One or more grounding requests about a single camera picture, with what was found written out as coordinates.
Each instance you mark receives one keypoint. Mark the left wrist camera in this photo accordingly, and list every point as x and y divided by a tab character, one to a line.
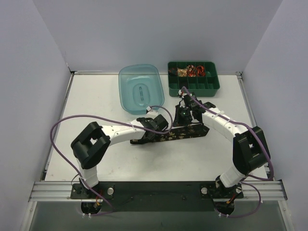
151	113

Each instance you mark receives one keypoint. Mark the beige patterned rolled tie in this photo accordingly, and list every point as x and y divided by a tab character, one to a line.
182	72

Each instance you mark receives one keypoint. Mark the red black patterned rolled tie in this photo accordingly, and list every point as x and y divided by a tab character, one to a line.
191	70

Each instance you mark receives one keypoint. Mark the green compartment organizer box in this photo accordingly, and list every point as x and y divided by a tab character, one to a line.
202	86

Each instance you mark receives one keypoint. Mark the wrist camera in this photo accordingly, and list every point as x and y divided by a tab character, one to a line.
151	113
187	100

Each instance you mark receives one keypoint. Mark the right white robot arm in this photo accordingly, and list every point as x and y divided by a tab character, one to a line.
249	147

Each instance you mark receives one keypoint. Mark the dark rolled tie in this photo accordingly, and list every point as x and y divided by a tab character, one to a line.
173	72

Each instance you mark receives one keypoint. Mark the orange black rolled tie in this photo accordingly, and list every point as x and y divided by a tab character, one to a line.
200	71

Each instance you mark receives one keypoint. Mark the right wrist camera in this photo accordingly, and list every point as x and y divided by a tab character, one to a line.
187	100

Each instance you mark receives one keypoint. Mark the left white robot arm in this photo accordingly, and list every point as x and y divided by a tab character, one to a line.
92	143

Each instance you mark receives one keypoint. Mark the teal plastic tub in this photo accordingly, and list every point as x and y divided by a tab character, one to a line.
140	86

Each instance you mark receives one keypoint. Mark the black gold patterned tie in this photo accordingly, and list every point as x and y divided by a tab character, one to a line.
179	133

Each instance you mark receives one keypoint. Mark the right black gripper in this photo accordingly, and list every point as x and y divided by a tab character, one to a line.
184	115

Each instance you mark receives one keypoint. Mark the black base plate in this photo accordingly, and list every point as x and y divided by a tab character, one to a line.
155	196

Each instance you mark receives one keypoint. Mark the aluminium rail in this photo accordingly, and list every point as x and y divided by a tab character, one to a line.
60	191

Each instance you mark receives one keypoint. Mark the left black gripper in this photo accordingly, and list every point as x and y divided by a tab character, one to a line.
146	134

